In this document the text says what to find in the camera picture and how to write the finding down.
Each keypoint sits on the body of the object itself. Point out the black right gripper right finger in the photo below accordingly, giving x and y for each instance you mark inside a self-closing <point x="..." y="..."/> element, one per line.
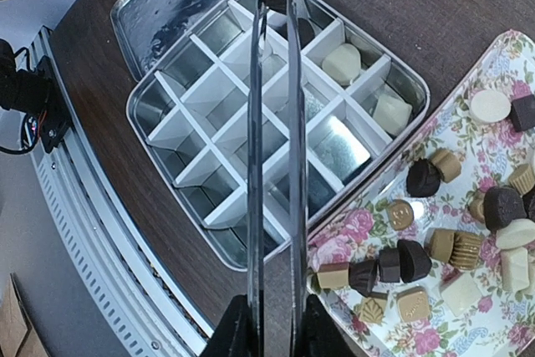
<point x="314" y="333"/>

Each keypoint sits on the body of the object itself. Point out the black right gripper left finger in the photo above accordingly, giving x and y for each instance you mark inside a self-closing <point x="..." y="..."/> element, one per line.
<point x="233" y="336"/>

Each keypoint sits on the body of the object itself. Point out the pink tin box with dividers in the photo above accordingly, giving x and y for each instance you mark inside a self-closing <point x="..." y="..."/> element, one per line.
<point x="190" y="114"/>

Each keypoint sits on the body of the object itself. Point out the white heart chocolate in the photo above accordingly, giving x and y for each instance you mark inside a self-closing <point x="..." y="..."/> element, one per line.
<point x="343" y="64"/>

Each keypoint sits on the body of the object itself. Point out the metal tongs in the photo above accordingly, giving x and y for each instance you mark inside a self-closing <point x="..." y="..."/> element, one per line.
<point x="276" y="156"/>

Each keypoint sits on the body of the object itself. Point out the tan Sweet chocolate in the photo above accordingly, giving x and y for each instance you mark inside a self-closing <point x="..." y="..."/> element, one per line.
<point x="413" y="304"/>

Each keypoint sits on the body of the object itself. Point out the white oval chocolate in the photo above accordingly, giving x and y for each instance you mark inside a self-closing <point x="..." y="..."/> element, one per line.
<point x="489" y="106"/>

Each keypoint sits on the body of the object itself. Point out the dark square chocolate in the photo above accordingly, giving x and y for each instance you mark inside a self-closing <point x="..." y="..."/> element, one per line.
<point x="522" y="113"/>

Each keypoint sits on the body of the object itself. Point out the floral pink tray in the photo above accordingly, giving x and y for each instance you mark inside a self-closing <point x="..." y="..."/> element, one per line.
<point x="499" y="323"/>

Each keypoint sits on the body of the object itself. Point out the front aluminium rail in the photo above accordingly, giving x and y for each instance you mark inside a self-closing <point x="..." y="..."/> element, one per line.
<point x="146" y="309"/>

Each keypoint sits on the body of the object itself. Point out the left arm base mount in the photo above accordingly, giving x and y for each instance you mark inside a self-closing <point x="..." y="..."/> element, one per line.
<point x="35" y="93"/>

